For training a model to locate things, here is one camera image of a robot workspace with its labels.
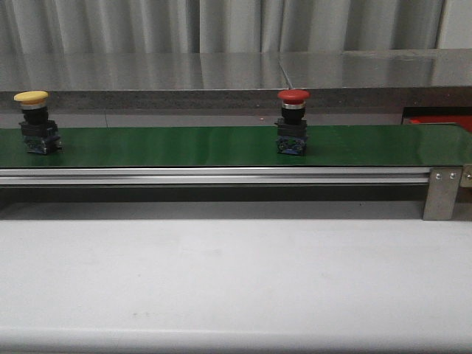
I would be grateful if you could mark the left stainless steel table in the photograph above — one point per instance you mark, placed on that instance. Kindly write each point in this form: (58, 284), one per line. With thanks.
(80, 82)

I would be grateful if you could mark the stainless steel table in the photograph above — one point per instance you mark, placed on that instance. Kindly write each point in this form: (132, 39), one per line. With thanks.
(382, 79)
(80, 82)

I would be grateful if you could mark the right stainless steel table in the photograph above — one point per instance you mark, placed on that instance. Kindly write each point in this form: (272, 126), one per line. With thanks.
(382, 79)

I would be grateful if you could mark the green conveyor belt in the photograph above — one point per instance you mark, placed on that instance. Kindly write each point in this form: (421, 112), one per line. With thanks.
(328, 146)

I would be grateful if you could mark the red bin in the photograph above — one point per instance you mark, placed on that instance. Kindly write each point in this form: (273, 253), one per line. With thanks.
(464, 121)

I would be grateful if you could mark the grey pleated curtain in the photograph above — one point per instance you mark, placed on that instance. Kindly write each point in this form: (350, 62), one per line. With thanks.
(70, 27)

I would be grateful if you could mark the steel conveyor support bracket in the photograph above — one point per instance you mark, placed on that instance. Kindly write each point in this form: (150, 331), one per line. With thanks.
(442, 192)

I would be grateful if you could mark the aluminium conveyor side rail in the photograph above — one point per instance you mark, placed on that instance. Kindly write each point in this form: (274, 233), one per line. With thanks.
(151, 176)

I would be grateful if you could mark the small steel end bracket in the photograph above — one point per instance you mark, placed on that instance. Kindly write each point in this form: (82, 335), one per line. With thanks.
(466, 178)

